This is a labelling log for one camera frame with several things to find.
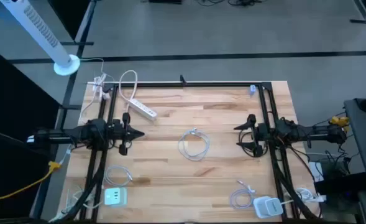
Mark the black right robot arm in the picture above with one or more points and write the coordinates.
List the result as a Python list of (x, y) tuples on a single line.
[(310, 132)]

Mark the white power adapter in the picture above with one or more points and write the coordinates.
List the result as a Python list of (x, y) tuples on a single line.
[(312, 168)]

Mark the grey SmallRig cube charger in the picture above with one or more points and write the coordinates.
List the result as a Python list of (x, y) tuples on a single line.
[(268, 207)]

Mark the black clamp bracket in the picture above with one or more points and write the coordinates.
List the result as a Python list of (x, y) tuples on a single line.
[(182, 80)]

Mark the small white wall charger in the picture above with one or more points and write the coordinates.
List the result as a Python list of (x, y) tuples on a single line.
[(253, 89)]

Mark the black computer box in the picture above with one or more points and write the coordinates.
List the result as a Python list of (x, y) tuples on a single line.
[(341, 186)]

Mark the white tower fan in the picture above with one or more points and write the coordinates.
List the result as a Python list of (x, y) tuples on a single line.
[(33, 28)]

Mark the white mint cube charger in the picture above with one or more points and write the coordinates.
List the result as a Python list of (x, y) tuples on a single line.
[(116, 196)]

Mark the black aluminium table frame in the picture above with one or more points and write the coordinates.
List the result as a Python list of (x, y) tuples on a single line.
[(201, 84)]

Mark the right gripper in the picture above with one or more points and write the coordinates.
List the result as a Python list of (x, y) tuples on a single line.
[(260, 132)]

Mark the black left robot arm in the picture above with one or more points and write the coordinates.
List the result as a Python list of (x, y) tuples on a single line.
[(77, 133)]

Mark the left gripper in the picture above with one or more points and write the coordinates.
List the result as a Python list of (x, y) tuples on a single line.
[(125, 133)]

